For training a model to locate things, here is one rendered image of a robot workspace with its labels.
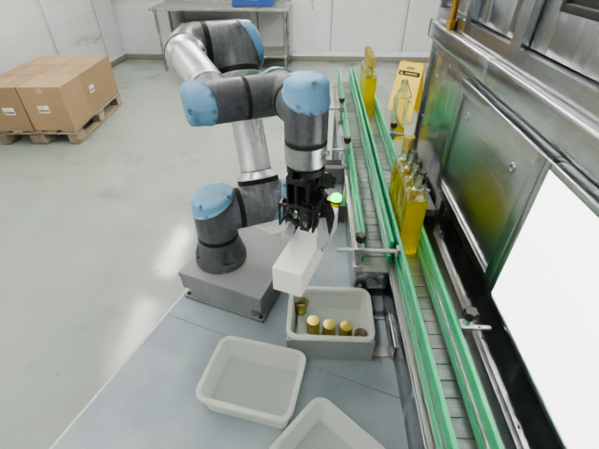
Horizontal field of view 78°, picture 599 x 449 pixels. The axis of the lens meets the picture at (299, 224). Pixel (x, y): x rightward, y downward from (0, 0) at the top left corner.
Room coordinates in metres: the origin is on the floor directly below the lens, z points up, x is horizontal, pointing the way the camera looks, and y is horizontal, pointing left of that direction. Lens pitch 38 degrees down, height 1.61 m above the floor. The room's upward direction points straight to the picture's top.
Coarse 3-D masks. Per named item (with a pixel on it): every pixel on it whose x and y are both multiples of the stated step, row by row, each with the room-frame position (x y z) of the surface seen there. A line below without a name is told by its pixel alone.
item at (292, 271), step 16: (336, 208) 0.71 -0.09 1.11; (336, 224) 0.71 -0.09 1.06; (304, 240) 0.60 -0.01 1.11; (288, 256) 0.55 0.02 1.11; (304, 256) 0.55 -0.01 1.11; (320, 256) 0.60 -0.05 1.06; (272, 272) 0.51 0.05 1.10; (288, 272) 0.50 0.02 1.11; (304, 272) 0.51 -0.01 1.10; (288, 288) 0.50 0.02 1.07; (304, 288) 0.51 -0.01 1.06
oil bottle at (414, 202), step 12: (408, 192) 0.83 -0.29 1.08; (420, 192) 0.81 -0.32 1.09; (408, 204) 0.81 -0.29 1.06; (420, 204) 0.81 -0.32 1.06; (408, 216) 0.81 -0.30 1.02; (420, 216) 0.81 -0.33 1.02; (408, 228) 0.81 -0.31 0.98; (420, 228) 0.81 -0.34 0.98; (408, 240) 0.81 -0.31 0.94; (408, 252) 0.81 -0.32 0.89
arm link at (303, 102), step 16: (288, 80) 0.58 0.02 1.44; (304, 80) 0.57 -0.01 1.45; (320, 80) 0.58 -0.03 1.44; (288, 96) 0.57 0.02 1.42; (304, 96) 0.56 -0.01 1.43; (320, 96) 0.57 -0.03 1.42; (288, 112) 0.57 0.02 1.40; (304, 112) 0.56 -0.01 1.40; (320, 112) 0.56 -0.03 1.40; (288, 128) 0.57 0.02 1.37; (304, 128) 0.56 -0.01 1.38; (320, 128) 0.57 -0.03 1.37; (288, 144) 0.57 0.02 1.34; (304, 144) 0.56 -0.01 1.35; (320, 144) 0.57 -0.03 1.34
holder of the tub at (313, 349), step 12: (384, 312) 0.68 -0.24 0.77; (288, 336) 0.56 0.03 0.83; (300, 348) 0.55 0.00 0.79; (312, 348) 0.55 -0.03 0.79; (324, 348) 0.54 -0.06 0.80; (336, 348) 0.54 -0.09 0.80; (348, 348) 0.54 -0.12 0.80; (360, 348) 0.54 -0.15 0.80; (372, 348) 0.54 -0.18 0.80; (384, 348) 0.57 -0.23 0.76; (360, 360) 0.54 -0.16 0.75
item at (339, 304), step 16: (320, 288) 0.71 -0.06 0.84; (336, 288) 0.71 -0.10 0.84; (352, 288) 0.71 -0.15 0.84; (288, 304) 0.65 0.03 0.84; (320, 304) 0.70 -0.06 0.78; (336, 304) 0.70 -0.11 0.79; (352, 304) 0.70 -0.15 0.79; (368, 304) 0.65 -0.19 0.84; (288, 320) 0.60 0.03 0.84; (304, 320) 0.65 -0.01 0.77; (320, 320) 0.65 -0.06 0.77; (336, 320) 0.65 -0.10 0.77; (352, 320) 0.65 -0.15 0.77; (368, 320) 0.60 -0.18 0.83; (304, 336) 0.55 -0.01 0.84; (320, 336) 0.55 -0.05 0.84; (336, 336) 0.55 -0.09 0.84; (352, 336) 0.55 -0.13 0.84; (368, 336) 0.55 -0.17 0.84
